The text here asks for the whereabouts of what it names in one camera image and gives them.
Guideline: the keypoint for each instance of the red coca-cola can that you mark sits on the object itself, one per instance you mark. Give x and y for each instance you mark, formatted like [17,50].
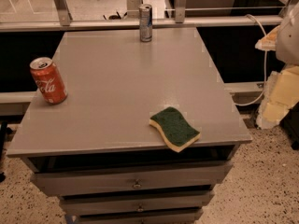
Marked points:
[48,79]

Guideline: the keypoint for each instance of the middle grey drawer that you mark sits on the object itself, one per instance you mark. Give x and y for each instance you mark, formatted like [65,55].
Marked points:
[136,202]

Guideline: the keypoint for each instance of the metal window railing frame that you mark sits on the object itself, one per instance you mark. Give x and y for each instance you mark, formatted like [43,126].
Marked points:
[72,15]

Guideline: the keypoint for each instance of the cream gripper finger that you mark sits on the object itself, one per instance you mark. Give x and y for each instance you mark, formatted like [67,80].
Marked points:
[269,41]

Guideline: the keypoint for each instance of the silver blue redbull can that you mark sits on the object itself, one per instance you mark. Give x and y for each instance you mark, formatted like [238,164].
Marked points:
[145,22]

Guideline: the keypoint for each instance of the bottom grey drawer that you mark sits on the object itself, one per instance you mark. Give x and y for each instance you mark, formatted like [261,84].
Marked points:
[184,215]

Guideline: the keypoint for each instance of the green yellow sponge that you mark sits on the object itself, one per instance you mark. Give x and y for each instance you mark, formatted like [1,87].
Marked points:
[176,132]

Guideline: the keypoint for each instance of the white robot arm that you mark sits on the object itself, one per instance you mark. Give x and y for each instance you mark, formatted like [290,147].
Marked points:
[284,39]

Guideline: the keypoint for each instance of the grey drawer cabinet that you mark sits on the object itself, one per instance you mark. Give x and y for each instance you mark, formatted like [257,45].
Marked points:
[115,84]

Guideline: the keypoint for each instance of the top grey drawer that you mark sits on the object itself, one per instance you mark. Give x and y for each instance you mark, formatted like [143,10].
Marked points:
[132,178]

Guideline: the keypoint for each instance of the grey drawer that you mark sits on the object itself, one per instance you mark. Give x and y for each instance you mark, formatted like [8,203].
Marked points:
[132,178]
[184,215]
[136,202]

